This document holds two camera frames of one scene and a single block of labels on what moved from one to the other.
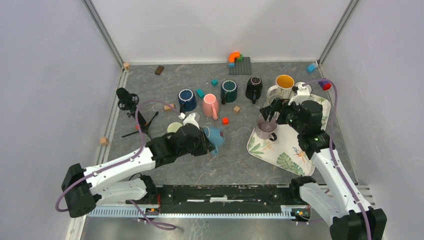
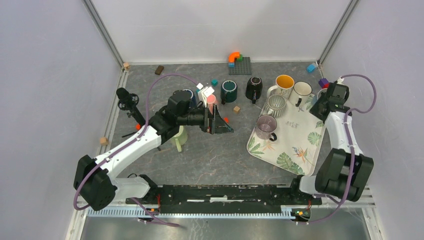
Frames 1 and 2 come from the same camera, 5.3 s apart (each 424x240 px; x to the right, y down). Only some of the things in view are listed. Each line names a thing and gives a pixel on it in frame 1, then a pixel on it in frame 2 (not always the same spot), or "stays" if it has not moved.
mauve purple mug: (265, 130) stays
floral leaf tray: (285, 152) stays
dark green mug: (228, 91) stays
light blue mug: (216, 135) to (317, 96)
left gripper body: (199, 146) to (199, 117)
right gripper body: (288, 113) to (315, 109)
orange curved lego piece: (232, 55) stays
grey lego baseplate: (241, 67) stays
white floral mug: (283, 87) stays
